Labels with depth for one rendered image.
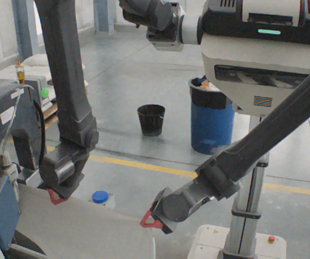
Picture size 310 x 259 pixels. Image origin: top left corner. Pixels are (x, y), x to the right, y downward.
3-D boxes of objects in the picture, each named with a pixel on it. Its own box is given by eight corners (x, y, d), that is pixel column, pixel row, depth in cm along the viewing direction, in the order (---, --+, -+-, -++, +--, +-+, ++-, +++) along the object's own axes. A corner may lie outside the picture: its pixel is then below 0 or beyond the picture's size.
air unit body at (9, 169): (28, 197, 86) (15, 148, 79) (18, 207, 82) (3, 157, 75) (16, 193, 88) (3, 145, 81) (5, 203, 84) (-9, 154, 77)
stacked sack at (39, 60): (77, 63, 430) (76, 52, 423) (58, 73, 393) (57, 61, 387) (38, 61, 450) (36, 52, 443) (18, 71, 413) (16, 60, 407)
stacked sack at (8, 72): (37, 74, 395) (36, 63, 388) (1, 93, 338) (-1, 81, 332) (11, 73, 409) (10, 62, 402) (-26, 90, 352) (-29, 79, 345)
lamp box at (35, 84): (50, 103, 100) (46, 76, 96) (41, 108, 97) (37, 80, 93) (31, 101, 103) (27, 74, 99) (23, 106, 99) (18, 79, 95)
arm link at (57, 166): (100, 128, 73) (70, 115, 76) (68, 148, 63) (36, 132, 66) (94, 171, 78) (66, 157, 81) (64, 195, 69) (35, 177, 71)
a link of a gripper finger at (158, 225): (128, 221, 76) (155, 205, 71) (138, 203, 82) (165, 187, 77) (147, 240, 76) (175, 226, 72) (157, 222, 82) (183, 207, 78)
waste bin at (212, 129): (238, 136, 340) (242, 76, 311) (231, 161, 297) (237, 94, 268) (192, 130, 355) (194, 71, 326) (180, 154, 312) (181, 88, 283)
